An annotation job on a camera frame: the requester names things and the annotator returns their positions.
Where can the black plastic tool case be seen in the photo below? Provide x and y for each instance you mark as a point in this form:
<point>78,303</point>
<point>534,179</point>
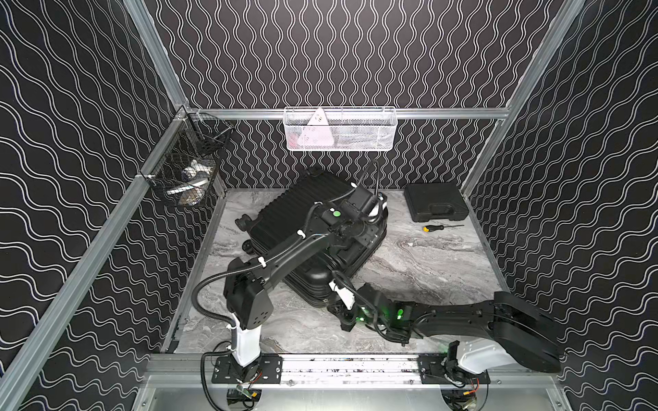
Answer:
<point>434,201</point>

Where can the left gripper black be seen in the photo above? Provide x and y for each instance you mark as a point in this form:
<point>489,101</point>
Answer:
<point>367,226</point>

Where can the black hard-shell suitcase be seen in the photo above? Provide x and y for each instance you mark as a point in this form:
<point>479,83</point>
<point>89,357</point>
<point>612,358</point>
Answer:
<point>280,218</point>

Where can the pink triangle card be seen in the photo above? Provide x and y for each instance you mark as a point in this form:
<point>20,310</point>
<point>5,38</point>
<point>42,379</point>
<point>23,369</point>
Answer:
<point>317,133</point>

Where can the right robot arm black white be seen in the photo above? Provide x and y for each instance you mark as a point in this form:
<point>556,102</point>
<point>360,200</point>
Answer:
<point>527,334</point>

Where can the clear wall basket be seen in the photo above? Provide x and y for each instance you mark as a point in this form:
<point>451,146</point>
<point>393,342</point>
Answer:
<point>355,129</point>

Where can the black wire mesh basket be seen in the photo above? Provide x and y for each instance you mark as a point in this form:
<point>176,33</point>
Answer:
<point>202,136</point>

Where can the silver items in mesh basket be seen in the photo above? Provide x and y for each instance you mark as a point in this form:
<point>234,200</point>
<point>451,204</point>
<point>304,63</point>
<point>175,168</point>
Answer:
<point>196,179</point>

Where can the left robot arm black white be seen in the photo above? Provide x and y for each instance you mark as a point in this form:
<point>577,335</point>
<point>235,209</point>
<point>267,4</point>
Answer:
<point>277,277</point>

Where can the yellow black screwdriver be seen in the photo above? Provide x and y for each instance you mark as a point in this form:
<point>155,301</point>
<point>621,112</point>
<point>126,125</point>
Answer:
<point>440,227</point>

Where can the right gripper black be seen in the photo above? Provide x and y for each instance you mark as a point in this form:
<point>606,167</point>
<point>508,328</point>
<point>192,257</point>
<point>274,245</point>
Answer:
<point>339,307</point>

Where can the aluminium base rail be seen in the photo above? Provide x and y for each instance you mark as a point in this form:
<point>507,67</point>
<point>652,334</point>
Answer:
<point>335,371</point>

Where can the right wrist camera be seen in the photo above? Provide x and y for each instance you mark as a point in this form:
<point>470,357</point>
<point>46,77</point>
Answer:
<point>342,293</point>

